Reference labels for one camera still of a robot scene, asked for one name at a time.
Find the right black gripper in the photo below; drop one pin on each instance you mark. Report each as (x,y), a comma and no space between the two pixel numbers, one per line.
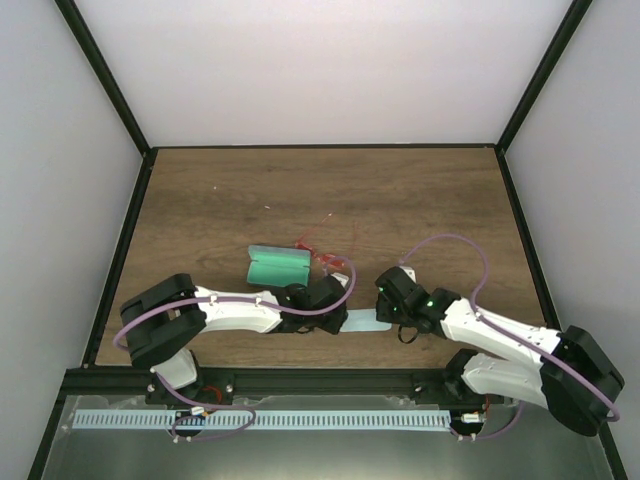
(383,312)

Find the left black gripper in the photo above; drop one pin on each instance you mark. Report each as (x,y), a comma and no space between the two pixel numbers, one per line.
(334,326)

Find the red transparent sunglasses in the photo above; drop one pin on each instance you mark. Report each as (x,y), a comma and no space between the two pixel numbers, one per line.
(329,238)

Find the light blue cleaning cloth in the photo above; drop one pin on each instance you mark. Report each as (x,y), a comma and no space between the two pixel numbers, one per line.
(363,321)

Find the teal glasses case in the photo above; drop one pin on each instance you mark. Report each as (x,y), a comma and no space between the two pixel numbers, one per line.
(278,267)

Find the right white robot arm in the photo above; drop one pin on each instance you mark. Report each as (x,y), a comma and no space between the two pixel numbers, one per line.
(565,372)

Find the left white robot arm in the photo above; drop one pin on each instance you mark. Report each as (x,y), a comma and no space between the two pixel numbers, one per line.
(158,324)

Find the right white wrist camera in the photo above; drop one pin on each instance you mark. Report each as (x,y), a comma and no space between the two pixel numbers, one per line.
(410,272)

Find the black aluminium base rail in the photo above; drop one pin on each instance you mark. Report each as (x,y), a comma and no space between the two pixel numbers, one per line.
(426,386)

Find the light blue slotted cable duct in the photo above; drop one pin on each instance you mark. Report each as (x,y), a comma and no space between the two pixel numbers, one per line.
(420,420)

